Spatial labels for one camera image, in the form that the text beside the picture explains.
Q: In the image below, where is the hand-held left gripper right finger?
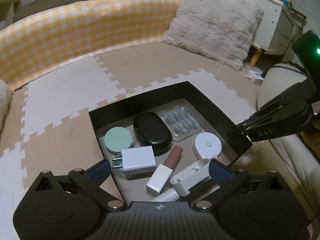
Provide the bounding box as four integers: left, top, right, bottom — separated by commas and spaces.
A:
191, 160, 284, 210

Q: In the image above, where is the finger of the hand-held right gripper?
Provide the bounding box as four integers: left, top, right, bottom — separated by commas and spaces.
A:
226, 81, 312, 143

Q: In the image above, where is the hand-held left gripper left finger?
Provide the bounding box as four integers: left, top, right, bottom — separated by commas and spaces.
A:
31, 159, 127, 209

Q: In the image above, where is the white round tape measure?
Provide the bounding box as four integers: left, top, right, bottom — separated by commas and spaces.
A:
193, 132, 222, 160

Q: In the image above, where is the green round compact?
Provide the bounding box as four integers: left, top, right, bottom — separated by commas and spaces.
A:
104, 127, 134, 155

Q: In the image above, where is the white charger adapter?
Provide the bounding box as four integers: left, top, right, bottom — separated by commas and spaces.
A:
112, 146, 157, 173

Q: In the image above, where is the brown lip gloss tube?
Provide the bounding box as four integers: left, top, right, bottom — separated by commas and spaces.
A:
146, 145, 184, 196

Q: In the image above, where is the black cardboard box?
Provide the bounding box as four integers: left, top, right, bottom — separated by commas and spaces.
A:
89, 81, 253, 203

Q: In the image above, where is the clear plastic ampoule case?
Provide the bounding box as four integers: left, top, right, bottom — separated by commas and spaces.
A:
159, 105, 202, 142

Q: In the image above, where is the black oval case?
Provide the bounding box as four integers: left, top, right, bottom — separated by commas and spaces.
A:
133, 112, 172, 155

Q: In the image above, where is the white cabinet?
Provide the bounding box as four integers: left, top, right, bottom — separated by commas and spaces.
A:
250, 0, 308, 67

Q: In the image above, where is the foam puzzle floor mat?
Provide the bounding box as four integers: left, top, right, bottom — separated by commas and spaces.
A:
0, 40, 260, 205

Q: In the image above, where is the fluffy white pillow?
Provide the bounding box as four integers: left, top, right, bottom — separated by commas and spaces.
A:
162, 0, 265, 71

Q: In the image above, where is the yellow checked bed cover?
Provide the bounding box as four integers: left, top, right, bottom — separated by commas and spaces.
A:
0, 0, 185, 91

